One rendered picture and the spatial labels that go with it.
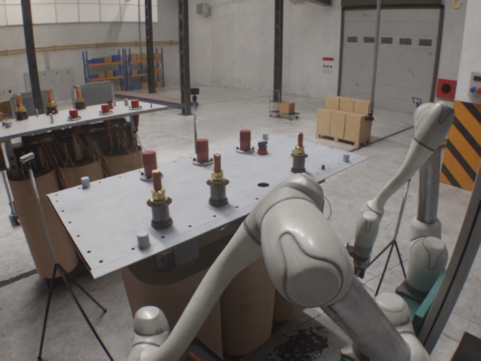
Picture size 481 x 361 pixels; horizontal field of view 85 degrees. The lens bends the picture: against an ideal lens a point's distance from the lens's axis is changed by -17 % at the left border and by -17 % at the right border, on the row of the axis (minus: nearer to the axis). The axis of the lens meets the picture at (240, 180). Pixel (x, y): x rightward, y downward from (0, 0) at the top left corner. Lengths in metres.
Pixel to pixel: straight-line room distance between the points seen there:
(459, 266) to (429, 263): 0.43
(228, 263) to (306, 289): 0.30
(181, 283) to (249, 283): 0.47
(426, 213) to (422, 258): 0.24
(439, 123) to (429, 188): 0.36
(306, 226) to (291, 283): 0.10
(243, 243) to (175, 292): 0.70
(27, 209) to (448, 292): 2.71
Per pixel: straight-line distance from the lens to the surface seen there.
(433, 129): 1.28
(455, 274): 1.05
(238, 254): 0.73
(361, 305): 0.67
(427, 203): 1.55
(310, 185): 0.66
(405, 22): 14.99
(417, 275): 1.48
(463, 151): 6.03
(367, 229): 1.42
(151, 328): 0.92
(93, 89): 13.48
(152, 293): 1.38
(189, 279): 1.36
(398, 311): 1.06
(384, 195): 1.51
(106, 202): 1.41
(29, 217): 2.79
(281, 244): 0.52
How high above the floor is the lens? 1.93
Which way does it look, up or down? 22 degrees down
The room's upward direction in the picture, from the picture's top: straight up
